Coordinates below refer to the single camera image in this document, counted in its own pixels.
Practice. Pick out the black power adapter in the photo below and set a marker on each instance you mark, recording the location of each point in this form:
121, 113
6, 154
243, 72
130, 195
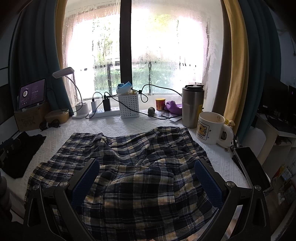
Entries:
106, 103

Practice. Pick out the stainless steel travel tumbler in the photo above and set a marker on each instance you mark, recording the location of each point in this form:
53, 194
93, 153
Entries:
192, 104

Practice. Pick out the black folded garment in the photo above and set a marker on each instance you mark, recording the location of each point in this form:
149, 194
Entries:
17, 153

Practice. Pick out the small yellow duck figurine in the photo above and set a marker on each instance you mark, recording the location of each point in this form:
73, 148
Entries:
229, 123

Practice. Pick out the tan lidded food container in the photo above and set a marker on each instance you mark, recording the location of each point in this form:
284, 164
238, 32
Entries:
61, 116

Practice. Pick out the tablet with purple screen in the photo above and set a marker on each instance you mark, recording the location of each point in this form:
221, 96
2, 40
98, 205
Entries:
32, 94

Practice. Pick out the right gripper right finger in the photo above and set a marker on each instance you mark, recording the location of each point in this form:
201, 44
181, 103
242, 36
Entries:
253, 222

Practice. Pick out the small green round figurine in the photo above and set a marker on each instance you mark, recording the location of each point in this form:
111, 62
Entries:
151, 111

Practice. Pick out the brown cardboard box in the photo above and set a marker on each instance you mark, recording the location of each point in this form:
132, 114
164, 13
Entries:
31, 118

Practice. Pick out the teal yellow right curtain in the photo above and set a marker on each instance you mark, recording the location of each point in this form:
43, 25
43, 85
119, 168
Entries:
251, 54

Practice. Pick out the blue plaid pants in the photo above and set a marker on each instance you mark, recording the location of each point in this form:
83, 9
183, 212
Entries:
146, 188

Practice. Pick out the teal yellow curtain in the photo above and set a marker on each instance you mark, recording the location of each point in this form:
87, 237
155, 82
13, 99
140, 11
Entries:
251, 54
34, 54

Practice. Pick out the purple cloth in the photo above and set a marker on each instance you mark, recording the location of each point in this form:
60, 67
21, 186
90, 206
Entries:
174, 108

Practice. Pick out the white desk lamp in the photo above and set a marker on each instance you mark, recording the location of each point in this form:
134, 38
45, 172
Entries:
79, 107

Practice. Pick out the white usb charger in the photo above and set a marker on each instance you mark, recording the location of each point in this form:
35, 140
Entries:
93, 105

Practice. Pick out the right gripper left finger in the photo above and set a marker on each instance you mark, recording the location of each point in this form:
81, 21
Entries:
51, 212

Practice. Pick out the white cartoon bear mug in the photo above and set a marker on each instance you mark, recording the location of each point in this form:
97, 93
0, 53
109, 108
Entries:
211, 129

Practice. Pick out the teal yellow left curtain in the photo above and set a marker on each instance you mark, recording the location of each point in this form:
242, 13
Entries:
34, 54

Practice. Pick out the white perforated storage basket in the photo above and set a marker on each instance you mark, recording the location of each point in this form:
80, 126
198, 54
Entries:
128, 106

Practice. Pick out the white power strip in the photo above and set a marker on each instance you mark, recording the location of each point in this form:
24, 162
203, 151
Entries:
100, 113

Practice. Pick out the blue tissue pack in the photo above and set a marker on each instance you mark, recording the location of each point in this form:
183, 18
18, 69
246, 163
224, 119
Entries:
123, 88

